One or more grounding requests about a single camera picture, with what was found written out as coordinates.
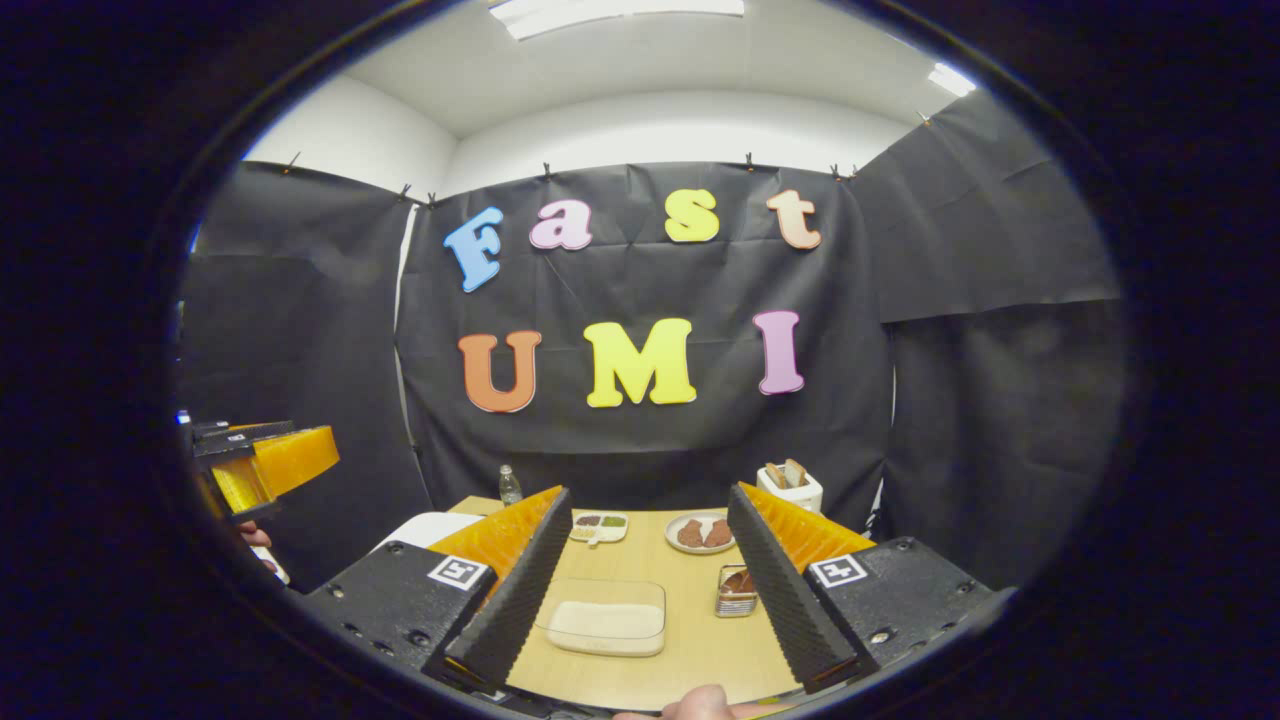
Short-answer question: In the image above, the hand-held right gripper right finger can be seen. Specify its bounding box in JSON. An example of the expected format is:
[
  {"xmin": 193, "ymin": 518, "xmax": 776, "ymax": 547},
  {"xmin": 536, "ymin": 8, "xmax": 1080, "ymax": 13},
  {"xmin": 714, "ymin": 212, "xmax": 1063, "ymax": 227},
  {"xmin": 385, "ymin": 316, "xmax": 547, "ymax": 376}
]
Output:
[{"xmin": 727, "ymin": 482, "xmax": 1001, "ymax": 693}]

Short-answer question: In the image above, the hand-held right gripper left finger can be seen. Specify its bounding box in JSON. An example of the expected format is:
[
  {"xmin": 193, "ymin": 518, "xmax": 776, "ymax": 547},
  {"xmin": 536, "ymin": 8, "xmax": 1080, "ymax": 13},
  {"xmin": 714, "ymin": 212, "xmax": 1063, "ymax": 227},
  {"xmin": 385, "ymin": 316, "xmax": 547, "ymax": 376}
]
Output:
[{"xmin": 305, "ymin": 487, "xmax": 573, "ymax": 691}]

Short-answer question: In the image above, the metal wire chopstick holder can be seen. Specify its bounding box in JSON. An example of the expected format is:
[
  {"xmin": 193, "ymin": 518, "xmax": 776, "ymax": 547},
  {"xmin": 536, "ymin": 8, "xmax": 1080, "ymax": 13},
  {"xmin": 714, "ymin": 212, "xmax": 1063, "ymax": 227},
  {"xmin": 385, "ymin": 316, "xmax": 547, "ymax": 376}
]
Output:
[{"xmin": 715, "ymin": 564, "xmax": 761, "ymax": 618}]

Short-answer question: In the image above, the white rice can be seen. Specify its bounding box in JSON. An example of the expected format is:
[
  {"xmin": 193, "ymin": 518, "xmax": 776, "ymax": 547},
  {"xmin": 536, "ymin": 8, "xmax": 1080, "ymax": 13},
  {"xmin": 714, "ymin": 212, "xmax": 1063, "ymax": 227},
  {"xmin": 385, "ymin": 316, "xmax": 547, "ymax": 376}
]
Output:
[{"xmin": 547, "ymin": 600, "xmax": 665, "ymax": 656}]

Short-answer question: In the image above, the white rice cooker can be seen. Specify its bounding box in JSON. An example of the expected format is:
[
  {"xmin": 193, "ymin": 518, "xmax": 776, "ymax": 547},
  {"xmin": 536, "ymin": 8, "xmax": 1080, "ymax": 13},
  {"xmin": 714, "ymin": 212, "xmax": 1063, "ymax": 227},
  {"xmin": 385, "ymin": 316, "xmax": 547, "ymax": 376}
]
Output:
[{"xmin": 370, "ymin": 511, "xmax": 486, "ymax": 556}]

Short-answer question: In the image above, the clear plastic container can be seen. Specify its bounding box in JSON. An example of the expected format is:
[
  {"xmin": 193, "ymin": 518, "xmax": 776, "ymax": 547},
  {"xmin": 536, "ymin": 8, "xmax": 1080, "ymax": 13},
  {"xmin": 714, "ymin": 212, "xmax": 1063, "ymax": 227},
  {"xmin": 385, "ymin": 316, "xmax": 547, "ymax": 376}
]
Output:
[{"xmin": 533, "ymin": 578, "xmax": 668, "ymax": 658}]

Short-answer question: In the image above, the white round plate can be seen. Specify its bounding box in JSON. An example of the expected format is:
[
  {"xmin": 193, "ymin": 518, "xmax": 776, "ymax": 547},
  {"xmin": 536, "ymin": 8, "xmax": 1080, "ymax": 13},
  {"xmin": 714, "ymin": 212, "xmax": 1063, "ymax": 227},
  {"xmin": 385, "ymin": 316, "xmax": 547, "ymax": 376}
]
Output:
[{"xmin": 665, "ymin": 512, "xmax": 738, "ymax": 555}]

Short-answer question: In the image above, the white toaster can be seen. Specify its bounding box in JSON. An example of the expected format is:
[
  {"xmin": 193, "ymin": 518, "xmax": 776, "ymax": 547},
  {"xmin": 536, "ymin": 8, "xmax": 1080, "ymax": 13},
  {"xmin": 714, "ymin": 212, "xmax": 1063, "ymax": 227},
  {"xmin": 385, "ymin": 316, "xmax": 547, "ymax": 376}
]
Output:
[{"xmin": 756, "ymin": 465, "xmax": 824, "ymax": 515}]

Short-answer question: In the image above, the white divided grain tray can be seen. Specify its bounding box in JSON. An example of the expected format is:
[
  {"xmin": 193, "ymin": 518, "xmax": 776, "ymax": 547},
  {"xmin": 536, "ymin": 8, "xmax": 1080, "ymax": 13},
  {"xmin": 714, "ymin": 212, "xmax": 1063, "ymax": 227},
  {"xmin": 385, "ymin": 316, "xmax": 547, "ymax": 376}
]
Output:
[{"xmin": 570, "ymin": 512, "xmax": 630, "ymax": 547}]

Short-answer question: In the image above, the black backdrop cloth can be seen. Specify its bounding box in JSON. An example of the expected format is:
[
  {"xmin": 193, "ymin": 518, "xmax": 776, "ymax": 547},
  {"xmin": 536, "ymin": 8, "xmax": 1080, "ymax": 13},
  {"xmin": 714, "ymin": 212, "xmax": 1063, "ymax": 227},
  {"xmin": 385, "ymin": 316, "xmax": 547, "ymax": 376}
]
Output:
[{"xmin": 175, "ymin": 90, "xmax": 1126, "ymax": 591}]

